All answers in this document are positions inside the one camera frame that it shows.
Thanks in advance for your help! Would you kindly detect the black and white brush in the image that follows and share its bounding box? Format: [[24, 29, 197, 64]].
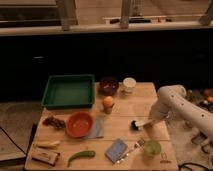
[[131, 120, 152, 131]]

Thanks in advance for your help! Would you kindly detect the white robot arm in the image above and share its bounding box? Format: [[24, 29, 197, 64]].
[[150, 85, 213, 141]]

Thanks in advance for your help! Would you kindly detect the dark maroon bowl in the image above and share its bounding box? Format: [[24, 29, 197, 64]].
[[99, 77, 119, 96]]

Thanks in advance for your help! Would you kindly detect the red bowl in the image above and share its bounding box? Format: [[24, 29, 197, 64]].
[[66, 112, 93, 138]]

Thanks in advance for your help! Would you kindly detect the green cup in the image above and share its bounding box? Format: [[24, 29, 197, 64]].
[[144, 140, 161, 157]]

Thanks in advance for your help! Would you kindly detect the silver fork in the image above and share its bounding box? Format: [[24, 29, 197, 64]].
[[116, 138, 145, 164]]

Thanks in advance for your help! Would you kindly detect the white cup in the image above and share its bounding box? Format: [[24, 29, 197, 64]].
[[123, 77, 136, 93]]

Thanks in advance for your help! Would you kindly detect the orange egg on cup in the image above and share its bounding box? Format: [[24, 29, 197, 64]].
[[102, 96, 114, 114]]

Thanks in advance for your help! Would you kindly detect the blue grey cloth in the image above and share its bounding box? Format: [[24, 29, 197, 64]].
[[86, 118, 104, 139]]

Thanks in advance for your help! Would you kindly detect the green chili pepper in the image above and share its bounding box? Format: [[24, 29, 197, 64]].
[[67, 150, 96, 167]]

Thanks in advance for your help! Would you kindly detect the green plastic tray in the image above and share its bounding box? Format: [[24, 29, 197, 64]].
[[42, 74, 95, 109]]

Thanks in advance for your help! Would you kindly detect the dark grape bunch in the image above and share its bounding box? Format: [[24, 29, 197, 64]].
[[43, 116, 65, 130]]

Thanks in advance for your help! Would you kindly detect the brown rectangular box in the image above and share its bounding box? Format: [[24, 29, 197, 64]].
[[31, 148, 60, 166]]

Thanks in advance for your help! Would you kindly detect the yellow banana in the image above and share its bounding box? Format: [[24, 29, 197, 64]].
[[33, 141, 61, 148]]

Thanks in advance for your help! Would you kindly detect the black cable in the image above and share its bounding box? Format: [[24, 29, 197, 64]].
[[0, 125, 28, 156]]

